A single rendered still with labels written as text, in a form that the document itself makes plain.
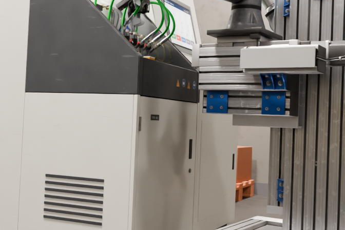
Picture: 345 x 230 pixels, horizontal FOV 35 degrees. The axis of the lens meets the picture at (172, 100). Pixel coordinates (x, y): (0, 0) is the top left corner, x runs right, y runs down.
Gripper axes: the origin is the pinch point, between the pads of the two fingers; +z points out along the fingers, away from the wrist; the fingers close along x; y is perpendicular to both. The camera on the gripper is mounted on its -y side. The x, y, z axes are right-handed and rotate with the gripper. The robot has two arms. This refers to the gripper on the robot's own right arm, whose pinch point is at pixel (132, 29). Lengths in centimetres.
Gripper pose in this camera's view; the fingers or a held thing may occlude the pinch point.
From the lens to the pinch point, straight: 267.3
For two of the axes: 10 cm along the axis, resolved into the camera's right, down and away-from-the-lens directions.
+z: -0.4, 10.0, -0.4
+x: 4.1, 0.5, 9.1
